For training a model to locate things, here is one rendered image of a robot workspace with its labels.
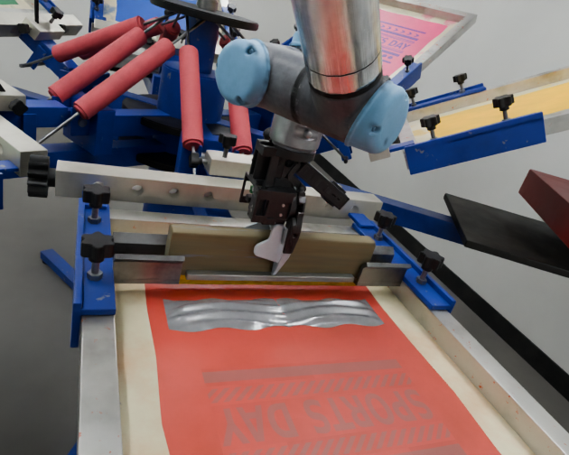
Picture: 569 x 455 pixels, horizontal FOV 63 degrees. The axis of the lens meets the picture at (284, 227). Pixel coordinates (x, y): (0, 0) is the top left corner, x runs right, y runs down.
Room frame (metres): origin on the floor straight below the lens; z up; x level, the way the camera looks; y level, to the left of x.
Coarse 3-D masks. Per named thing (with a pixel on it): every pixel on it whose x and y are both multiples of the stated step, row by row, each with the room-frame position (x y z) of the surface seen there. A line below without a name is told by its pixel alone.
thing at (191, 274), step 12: (192, 276) 0.60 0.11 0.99; (204, 276) 0.61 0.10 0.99; (216, 276) 0.61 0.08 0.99; (228, 276) 0.62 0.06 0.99; (240, 276) 0.63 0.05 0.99; (252, 276) 0.64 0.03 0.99; (264, 276) 0.65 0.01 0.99; (276, 276) 0.66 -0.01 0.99; (288, 276) 0.67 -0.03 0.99; (300, 276) 0.68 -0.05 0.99; (312, 276) 0.69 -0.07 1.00; (324, 276) 0.70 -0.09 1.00; (336, 276) 0.71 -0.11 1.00; (348, 276) 0.72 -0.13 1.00
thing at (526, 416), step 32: (128, 224) 0.72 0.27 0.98; (160, 224) 0.74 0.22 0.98; (192, 224) 0.77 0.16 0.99; (224, 224) 0.80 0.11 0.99; (320, 224) 0.93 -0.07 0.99; (96, 320) 0.45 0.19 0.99; (448, 320) 0.68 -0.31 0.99; (96, 352) 0.40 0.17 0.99; (448, 352) 0.63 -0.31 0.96; (480, 352) 0.61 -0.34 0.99; (96, 384) 0.36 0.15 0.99; (480, 384) 0.57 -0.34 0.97; (512, 384) 0.56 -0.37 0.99; (96, 416) 0.32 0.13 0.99; (512, 416) 0.51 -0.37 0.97; (544, 416) 0.50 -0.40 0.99; (96, 448) 0.29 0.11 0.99; (544, 448) 0.47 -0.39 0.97
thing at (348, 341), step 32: (288, 288) 0.70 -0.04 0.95; (320, 288) 0.73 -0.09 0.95; (352, 288) 0.76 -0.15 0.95; (384, 320) 0.68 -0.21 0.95; (320, 352) 0.55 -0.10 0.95; (352, 352) 0.57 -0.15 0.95; (384, 352) 0.59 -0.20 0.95; (416, 352) 0.62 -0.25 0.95; (416, 384) 0.54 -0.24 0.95; (448, 416) 0.49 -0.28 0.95; (480, 448) 0.45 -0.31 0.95
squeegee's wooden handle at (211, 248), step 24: (168, 240) 0.61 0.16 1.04; (192, 240) 0.61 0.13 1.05; (216, 240) 0.62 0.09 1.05; (240, 240) 0.64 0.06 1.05; (312, 240) 0.70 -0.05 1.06; (336, 240) 0.72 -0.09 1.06; (360, 240) 0.74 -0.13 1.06; (192, 264) 0.61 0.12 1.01; (216, 264) 0.63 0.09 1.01; (240, 264) 0.64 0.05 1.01; (264, 264) 0.66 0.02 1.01; (288, 264) 0.68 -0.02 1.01; (312, 264) 0.70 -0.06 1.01; (336, 264) 0.72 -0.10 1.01; (360, 264) 0.74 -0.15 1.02
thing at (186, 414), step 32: (160, 288) 0.60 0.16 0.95; (192, 288) 0.62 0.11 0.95; (224, 288) 0.65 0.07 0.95; (256, 288) 0.67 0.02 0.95; (160, 320) 0.52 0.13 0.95; (160, 352) 0.46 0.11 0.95; (192, 352) 0.48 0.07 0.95; (224, 352) 0.50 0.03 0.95; (256, 352) 0.51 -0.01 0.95; (288, 352) 0.53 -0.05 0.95; (160, 384) 0.41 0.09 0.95; (192, 384) 0.43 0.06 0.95; (192, 416) 0.38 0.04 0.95; (192, 448) 0.34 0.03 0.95
